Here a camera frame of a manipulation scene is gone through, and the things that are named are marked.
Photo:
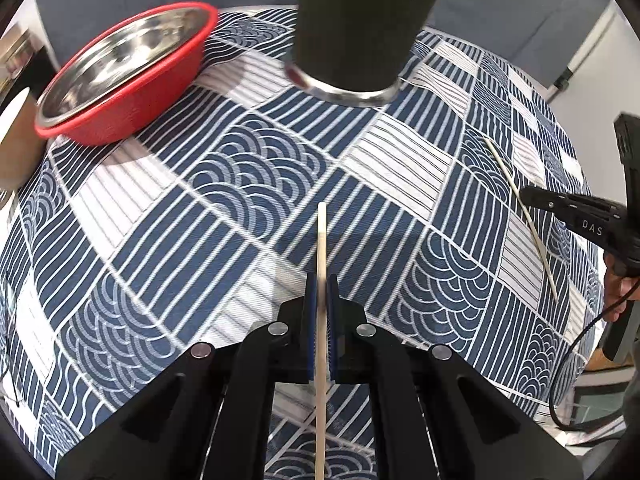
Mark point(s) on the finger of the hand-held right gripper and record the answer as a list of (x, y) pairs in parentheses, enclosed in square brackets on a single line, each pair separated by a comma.
[(560, 202)]

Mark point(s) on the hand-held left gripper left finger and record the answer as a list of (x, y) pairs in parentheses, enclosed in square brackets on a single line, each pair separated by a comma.
[(312, 310)]

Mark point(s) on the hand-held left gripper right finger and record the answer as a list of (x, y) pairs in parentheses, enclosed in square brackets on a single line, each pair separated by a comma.
[(334, 320)]

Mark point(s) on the light wooden chopstick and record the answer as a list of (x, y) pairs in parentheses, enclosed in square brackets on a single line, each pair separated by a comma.
[(504, 170), (322, 240)]

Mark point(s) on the black cylindrical utensil holder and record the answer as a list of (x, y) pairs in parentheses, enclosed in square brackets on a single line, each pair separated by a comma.
[(360, 25)]

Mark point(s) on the person's right hand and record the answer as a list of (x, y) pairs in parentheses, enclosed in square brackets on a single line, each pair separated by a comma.
[(617, 290)]

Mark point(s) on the blue white patterned tablecloth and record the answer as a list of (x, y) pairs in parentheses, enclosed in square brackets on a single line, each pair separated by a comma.
[(200, 260)]

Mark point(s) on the grey sofa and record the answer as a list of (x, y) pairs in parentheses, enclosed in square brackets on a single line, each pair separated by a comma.
[(500, 10)]

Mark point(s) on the red bowl with steel liner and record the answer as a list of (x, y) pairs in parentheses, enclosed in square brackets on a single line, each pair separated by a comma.
[(150, 105)]

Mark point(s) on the black wall socket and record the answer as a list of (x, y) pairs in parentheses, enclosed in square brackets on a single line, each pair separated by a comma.
[(562, 82)]

